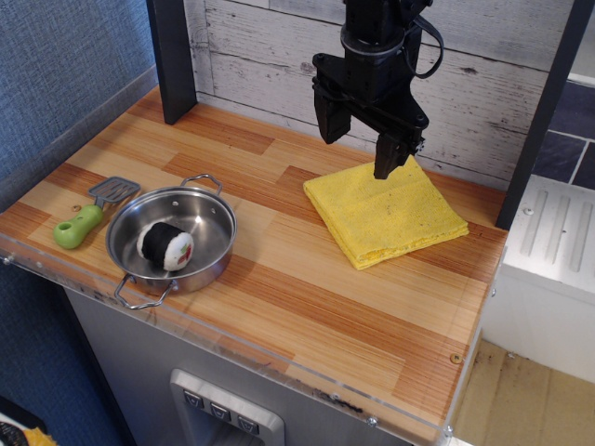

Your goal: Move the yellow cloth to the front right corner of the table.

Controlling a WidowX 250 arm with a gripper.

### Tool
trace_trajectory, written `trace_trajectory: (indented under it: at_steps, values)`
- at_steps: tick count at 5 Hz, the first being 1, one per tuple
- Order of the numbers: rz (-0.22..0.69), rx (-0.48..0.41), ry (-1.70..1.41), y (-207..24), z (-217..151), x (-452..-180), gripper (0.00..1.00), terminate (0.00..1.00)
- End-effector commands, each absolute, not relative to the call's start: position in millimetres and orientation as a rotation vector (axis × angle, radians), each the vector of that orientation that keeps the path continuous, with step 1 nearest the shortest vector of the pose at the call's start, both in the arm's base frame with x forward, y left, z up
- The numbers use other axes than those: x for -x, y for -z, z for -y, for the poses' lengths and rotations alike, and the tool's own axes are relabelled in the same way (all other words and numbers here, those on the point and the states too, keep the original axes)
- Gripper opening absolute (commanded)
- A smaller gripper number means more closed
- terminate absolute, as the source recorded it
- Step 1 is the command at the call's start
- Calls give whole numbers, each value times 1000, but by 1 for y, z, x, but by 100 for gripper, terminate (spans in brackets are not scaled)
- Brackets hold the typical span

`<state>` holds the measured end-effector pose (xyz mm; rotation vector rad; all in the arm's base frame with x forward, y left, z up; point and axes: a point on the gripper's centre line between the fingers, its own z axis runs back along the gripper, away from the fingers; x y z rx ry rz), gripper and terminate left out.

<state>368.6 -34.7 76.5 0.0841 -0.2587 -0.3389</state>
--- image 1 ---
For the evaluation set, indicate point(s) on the dark left frame post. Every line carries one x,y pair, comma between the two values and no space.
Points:
172,53

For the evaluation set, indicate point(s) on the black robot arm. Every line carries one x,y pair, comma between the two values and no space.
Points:
380,26

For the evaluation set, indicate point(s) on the green handled grey spatula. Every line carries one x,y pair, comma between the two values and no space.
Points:
71,233

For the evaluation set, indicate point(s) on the yellow towel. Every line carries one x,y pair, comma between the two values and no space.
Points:
373,220

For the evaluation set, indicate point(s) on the plush sushi roll toy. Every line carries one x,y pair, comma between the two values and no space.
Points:
166,246

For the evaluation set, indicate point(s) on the clear acrylic edge guard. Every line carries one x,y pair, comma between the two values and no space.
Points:
388,346

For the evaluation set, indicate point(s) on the grey toy fridge cabinet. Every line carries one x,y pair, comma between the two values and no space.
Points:
251,375

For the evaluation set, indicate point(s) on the silver dispenser button panel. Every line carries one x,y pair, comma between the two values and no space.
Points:
212,415

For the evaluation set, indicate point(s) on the stainless steel pan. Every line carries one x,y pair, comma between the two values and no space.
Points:
194,206

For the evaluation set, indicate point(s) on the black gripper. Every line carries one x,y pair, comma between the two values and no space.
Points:
375,89

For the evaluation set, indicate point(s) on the dark frame post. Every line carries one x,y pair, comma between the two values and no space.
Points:
172,53
573,61

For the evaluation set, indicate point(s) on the white ribbed box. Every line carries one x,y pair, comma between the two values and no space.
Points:
542,307

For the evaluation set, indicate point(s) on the yellow black object corner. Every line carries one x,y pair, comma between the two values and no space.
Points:
21,427

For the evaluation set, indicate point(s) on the dark right frame post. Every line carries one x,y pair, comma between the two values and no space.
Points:
573,61

